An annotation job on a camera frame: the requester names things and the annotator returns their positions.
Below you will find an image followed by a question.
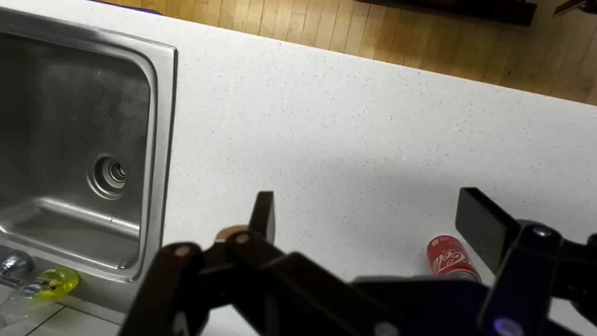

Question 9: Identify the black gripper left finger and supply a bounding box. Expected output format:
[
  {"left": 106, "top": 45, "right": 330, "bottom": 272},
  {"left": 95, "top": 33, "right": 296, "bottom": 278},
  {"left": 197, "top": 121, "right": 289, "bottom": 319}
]
[{"left": 119, "top": 190, "right": 399, "bottom": 336}]

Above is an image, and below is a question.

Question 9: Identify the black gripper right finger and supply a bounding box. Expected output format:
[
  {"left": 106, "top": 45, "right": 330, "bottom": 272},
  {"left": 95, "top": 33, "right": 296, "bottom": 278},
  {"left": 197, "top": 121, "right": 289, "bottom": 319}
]
[{"left": 455, "top": 185, "right": 597, "bottom": 336}]

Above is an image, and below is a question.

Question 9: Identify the red cola can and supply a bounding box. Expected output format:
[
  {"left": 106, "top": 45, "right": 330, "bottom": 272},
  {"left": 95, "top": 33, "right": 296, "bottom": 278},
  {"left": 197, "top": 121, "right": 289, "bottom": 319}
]
[{"left": 425, "top": 233, "right": 483, "bottom": 285}]

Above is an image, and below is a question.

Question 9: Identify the yellow dish soap bottle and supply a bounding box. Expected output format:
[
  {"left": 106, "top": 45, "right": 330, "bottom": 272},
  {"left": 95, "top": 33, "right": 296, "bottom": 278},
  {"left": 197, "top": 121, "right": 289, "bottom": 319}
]
[{"left": 28, "top": 267, "right": 84, "bottom": 304}]

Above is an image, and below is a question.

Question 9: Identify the sink drain strainer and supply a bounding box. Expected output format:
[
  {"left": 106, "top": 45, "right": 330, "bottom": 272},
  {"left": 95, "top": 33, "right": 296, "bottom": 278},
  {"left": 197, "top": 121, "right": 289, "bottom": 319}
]
[{"left": 86, "top": 151, "right": 134, "bottom": 201}]

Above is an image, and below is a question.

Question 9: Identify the stainless steel double sink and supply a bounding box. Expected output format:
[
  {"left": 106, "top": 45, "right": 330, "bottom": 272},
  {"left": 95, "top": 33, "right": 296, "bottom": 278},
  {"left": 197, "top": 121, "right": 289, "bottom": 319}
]
[{"left": 0, "top": 5, "right": 179, "bottom": 313}]

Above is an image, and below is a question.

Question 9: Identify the dark wooden furniture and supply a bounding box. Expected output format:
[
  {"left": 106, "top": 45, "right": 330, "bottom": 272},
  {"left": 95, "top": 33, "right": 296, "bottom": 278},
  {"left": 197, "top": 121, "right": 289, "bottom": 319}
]
[
  {"left": 356, "top": 0, "right": 537, "bottom": 28},
  {"left": 552, "top": 0, "right": 597, "bottom": 18}
]

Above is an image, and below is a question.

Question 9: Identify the chrome faucet handle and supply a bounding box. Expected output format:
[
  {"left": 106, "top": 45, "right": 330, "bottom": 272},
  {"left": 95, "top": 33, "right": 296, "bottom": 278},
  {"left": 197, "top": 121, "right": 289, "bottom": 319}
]
[{"left": 0, "top": 250, "right": 37, "bottom": 289}]

